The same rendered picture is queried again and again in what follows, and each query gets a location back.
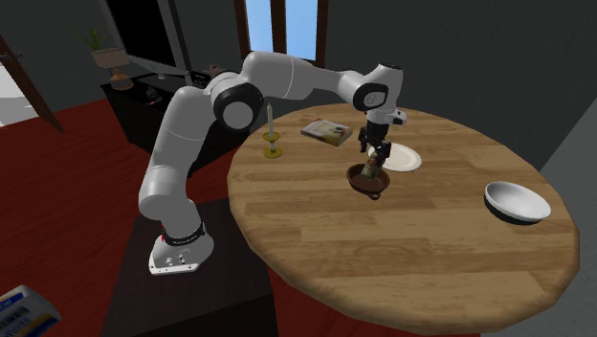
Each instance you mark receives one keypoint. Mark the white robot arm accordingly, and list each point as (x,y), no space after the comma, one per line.
(182,140)

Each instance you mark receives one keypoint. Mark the white plate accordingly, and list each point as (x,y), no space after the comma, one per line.
(401,158)

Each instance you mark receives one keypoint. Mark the cream and red book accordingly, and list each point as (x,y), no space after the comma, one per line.
(326,132)

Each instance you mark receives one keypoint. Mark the window with brown frame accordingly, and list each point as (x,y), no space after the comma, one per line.
(284,25)

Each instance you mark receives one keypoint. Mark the small brown spice bottle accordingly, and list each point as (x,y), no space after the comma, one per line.
(371,169)

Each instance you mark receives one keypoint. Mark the dark robot stand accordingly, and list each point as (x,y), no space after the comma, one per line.
(205,289)

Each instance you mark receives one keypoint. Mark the white bowl with dark outside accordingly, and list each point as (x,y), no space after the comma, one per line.
(515,200)

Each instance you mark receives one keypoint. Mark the black sideboard with television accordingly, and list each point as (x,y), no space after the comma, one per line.
(135,112)

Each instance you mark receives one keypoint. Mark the candle in yellow holder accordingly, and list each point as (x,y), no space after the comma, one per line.
(271,140)

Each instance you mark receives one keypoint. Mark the brown wooden door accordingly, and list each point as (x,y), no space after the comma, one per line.
(25,84)

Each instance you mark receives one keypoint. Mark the round wooden table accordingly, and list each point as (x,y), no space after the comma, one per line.
(396,252)

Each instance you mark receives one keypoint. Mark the blue and white box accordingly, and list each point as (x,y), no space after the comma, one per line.
(23,315)

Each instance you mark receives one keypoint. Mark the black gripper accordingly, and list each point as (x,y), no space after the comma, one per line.
(374,130)

